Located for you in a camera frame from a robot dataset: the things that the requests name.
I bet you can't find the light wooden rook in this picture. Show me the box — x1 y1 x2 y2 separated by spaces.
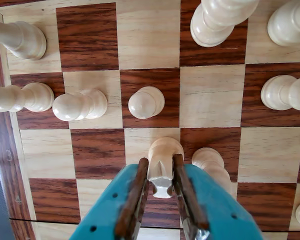
0 11 48 61

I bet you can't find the light wooden knight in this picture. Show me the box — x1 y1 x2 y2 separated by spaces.
147 136 185 200

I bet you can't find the light wooden pawn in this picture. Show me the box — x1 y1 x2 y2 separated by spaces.
260 74 300 111
128 86 166 119
52 88 108 122
191 147 233 198
0 82 55 113

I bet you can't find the light wooden king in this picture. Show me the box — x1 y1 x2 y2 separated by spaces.
189 0 261 48

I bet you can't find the wooden folding chessboard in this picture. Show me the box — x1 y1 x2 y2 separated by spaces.
0 0 300 240

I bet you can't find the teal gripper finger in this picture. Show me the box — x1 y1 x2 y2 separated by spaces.
68 157 151 240
172 153 265 240

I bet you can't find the light wooden queen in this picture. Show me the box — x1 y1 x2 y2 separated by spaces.
266 0 300 47

